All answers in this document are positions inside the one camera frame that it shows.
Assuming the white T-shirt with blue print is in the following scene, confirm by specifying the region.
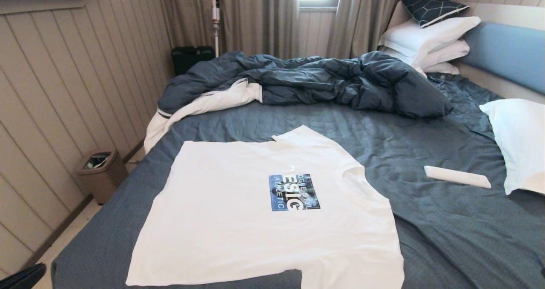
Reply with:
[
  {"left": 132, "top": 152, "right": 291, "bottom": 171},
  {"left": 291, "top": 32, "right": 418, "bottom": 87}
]
[{"left": 126, "top": 125, "right": 405, "bottom": 289}]

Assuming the dark blue crumpled duvet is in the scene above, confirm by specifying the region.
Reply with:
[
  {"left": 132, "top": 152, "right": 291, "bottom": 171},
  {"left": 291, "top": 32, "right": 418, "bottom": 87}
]
[{"left": 144, "top": 51, "right": 454, "bottom": 153}]

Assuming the black hard case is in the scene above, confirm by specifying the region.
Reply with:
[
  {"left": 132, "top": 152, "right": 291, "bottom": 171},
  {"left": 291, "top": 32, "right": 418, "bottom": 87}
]
[{"left": 172, "top": 46, "right": 215, "bottom": 76}]

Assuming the wide beige curtain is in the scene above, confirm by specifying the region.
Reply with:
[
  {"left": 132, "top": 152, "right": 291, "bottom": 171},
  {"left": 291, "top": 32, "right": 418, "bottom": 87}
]
[{"left": 158, "top": 0, "right": 300, "bottom": 77}]

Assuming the white stick vacuum cleaner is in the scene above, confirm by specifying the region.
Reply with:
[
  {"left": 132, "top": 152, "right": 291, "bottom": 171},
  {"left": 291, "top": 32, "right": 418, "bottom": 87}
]
[{"left": 212, "top": 0, "right": 221, "bottom": 57}]

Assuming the narrow beige curtain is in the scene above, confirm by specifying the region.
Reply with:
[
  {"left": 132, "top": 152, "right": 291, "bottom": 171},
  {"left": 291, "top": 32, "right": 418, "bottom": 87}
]
[{"left": 327, "top": 0, "right": 445, "bottom": 60}]

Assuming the dark crumpled trash bag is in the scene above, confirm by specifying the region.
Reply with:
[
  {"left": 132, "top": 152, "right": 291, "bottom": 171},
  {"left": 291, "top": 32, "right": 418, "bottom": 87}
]
[{"left": 84, "top": 152, "right": 112, "bottom": 169}]

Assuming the brown trash bin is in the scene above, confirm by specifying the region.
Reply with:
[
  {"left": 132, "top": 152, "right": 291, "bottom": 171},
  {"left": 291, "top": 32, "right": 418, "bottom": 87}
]
[{"left": 76, "top": 149, "right": 128, "bottom": 204}]

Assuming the large white stacked pillow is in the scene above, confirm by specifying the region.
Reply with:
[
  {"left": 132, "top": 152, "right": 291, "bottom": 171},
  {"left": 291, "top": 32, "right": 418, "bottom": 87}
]
[{"left": 379, "top": 17, "right": 482, "bottom": 64}]

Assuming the flat white stacked pillow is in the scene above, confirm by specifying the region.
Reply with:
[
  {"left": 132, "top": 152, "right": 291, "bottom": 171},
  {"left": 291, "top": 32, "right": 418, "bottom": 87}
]
[{"left": 422, "top": 62, "right": 460, "bottom": 75}]

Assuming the white flat remote control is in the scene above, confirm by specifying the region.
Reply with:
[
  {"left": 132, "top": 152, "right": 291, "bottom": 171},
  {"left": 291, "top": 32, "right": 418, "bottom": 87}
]
[{"left": 424, "top": 166, "right": 491, "bottom": 189}]

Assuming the dark geometric patterned cushion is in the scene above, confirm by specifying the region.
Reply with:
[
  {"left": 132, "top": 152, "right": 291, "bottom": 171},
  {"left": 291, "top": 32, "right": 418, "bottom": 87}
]
[{"left": 401, "top": 0, "right": 470, "bottom": 28}]

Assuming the white loose pillow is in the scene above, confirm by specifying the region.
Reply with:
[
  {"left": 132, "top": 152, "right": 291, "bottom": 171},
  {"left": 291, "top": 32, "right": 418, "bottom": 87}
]
[{"left": 479, "top": 98, "right": 545, "bottom": 195}]

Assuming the blue padded headboard cushion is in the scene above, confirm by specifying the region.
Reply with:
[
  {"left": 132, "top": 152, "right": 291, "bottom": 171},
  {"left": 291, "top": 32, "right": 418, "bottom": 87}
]
[{"left": 460, "top": 22, "right": 545, "bottom": 94}]

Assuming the beige headboard frame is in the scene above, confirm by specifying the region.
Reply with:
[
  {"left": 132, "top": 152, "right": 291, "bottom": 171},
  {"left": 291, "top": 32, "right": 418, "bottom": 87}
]
[{"left": 385, "top": 0, "right": 545, "bottom": 104}]

